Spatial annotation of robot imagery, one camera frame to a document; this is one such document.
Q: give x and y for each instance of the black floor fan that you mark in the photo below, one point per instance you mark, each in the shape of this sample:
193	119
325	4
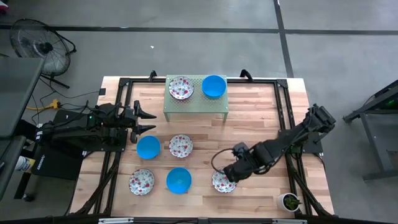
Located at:
40	46

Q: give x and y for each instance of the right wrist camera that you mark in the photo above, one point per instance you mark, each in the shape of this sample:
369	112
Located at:
241	150

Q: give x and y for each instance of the black metal cart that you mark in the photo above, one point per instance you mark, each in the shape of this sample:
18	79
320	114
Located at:
373	146

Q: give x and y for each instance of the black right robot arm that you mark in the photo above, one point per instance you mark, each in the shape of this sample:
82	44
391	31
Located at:
280	144

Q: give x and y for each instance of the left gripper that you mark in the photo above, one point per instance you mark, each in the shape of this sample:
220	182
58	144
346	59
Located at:
135	126

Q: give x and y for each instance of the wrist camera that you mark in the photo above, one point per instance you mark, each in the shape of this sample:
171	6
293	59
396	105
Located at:
126	112
241	150

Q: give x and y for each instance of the small black tag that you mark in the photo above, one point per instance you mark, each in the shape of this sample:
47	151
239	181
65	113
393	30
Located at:
102	91

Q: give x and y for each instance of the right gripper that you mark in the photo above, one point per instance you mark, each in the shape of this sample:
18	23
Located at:
242	169

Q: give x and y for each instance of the floral plate bottom left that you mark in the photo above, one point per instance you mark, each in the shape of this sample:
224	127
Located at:
141	181

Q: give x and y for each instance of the small plant in white pot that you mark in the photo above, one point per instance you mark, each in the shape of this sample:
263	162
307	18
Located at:
290	202

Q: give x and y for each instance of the black controller box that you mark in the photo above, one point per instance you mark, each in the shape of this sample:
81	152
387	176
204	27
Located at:
53	161

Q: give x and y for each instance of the white bottle yellow label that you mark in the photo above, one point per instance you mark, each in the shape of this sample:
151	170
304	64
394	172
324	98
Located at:
23	163

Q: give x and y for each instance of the grey desk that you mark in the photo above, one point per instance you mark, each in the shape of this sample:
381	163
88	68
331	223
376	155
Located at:
15	93
7	161

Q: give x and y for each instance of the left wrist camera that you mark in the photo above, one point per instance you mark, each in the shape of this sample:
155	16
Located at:
126	112

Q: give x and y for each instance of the red floral mini bowl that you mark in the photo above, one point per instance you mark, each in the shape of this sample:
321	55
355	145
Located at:
181	146
221	186
181	87

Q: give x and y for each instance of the blue plastic mini bowl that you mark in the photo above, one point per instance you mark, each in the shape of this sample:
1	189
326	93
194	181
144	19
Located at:
148	147
178	180
214	86

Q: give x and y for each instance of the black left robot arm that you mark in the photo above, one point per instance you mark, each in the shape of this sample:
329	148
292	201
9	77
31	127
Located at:
77	132

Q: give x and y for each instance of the green perforated metal shelf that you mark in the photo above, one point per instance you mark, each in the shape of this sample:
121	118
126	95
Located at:
196	104

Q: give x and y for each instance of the black frame clamp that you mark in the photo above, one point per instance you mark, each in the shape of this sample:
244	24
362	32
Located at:
246	74
152	75

